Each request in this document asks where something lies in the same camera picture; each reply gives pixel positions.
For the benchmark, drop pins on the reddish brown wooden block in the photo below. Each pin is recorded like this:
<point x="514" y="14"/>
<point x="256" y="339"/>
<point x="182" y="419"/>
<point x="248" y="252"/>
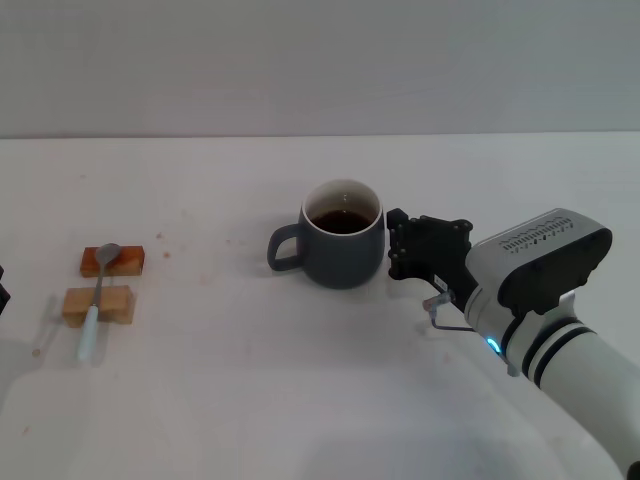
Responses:
<point x="132" y="260"/>

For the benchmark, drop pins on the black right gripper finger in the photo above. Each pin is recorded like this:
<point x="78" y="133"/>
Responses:
<point x="402" y="262"/>
<point x="402" y="230"/>

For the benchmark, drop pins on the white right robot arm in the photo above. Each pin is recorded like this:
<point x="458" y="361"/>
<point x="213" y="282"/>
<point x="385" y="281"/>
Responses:
<point x="575" y="380"/>

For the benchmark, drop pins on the dark grey ceramic mug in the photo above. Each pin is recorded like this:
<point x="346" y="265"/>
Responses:
<point x="340" y="255"/>

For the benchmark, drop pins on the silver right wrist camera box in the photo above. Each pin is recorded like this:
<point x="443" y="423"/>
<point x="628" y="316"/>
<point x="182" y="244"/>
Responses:
<point x="545" y="250"/>

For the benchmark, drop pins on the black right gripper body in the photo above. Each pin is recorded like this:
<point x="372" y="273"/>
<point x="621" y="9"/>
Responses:
<point x="442" y="250"/>

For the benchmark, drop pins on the light tan wooden block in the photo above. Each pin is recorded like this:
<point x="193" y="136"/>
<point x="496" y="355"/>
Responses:
<point x="117" y="305"/>

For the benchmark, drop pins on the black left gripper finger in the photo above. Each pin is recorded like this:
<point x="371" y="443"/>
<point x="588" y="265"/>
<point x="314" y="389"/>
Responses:
<point x="4" y="295"/>

